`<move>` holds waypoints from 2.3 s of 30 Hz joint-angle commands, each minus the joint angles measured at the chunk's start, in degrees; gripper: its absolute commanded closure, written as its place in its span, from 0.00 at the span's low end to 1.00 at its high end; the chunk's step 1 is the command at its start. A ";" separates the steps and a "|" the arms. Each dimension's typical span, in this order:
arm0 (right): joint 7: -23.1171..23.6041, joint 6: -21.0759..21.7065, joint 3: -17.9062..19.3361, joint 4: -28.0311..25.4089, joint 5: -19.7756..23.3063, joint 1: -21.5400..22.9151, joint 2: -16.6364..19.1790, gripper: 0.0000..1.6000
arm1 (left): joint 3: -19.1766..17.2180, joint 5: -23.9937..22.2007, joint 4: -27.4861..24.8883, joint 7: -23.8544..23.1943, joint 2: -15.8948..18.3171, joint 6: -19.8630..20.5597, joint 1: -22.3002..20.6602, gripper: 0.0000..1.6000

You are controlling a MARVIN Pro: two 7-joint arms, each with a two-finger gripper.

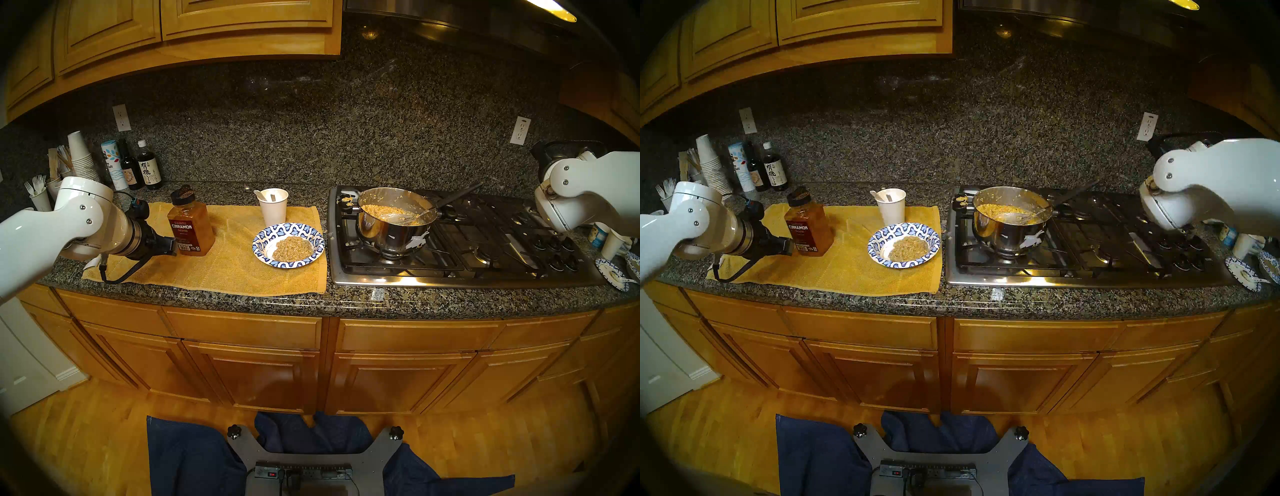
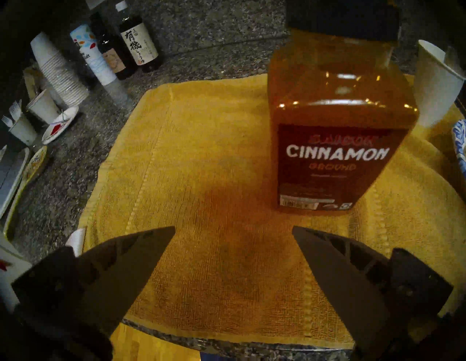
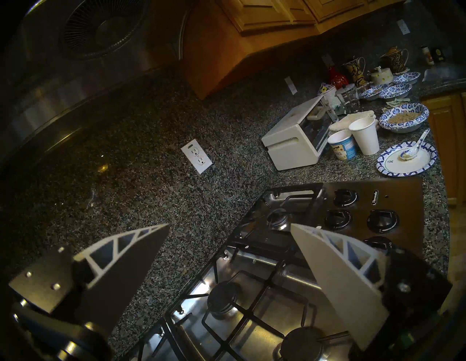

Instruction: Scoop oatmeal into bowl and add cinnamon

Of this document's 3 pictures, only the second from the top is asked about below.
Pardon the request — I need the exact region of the soy sauce bottle white label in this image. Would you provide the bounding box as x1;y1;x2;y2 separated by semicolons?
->
115;0;163;72

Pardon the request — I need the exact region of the dirty wooden spoon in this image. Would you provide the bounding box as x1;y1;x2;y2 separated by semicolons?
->
4;146;48;239

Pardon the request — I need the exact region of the small plate with red stain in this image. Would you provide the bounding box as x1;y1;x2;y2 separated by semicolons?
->
41;106;79;145

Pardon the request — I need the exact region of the white paper scrap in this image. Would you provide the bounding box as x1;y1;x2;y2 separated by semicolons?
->
66;227;87;257

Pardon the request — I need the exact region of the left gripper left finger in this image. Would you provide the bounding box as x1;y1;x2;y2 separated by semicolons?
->
12;226;176;337

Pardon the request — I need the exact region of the small dark glass bottle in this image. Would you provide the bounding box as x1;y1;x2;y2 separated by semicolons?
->
89;11;138;80

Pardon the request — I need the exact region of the white blue salt canister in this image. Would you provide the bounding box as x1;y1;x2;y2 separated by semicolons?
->
70;24;130;105

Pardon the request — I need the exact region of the brown paper bag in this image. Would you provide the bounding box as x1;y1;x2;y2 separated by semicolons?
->
23;66;43;99

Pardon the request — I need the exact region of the white paper cup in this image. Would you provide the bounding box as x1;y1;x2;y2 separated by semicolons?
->
8;115;37;146
27;89;60;124
413;39;466;128

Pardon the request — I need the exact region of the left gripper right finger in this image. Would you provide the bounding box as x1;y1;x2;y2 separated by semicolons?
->
292;226;454;361

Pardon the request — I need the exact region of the ground cinnamon jar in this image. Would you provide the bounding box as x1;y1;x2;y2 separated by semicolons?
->
268;0;420;216

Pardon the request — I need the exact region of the yellow towel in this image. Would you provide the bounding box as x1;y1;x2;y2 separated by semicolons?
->
78;73;466;350

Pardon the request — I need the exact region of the stack of white paper cups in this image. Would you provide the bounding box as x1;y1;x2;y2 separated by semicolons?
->
30;32;90;107

